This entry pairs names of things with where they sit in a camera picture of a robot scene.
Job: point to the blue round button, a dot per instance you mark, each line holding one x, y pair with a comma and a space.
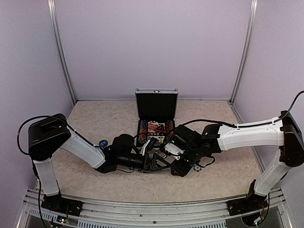
103, 143

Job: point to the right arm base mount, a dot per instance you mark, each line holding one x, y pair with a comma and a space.
250, 202

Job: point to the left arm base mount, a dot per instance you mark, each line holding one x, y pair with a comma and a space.
59, 204

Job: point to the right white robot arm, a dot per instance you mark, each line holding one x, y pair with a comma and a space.
281, 131

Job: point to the right chip row in case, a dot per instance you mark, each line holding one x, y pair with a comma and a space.
169, 126

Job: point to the right aluminium frame post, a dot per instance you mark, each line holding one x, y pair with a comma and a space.
245, 50

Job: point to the aluminium frame post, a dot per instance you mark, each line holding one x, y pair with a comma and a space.
245, 50
60, 50

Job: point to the red card deck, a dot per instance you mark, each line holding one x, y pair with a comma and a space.
152, 125

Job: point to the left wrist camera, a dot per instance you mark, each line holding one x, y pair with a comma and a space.
148, 146

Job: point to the left chip row in case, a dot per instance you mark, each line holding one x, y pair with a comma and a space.
142, 136

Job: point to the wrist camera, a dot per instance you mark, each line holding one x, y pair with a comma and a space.
148, 146
182, 141

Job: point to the front aluminium rail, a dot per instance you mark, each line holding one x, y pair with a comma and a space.
110, 214

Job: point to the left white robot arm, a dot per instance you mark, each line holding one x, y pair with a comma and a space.
51, 133

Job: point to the aluminium poker case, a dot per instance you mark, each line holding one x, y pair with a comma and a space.
156, 104

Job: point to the chip row in case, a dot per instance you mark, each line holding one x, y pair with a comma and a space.
169, 126
142, 136

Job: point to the black red triangular button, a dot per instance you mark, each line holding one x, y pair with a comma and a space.
160, 128

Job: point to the left aluminium frame post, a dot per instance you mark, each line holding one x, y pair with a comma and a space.
60, 50

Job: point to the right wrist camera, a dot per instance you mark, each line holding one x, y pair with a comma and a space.
182, 141

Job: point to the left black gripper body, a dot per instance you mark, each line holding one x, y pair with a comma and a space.
126, 161

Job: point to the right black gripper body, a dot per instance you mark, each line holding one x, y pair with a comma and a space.
193, 156

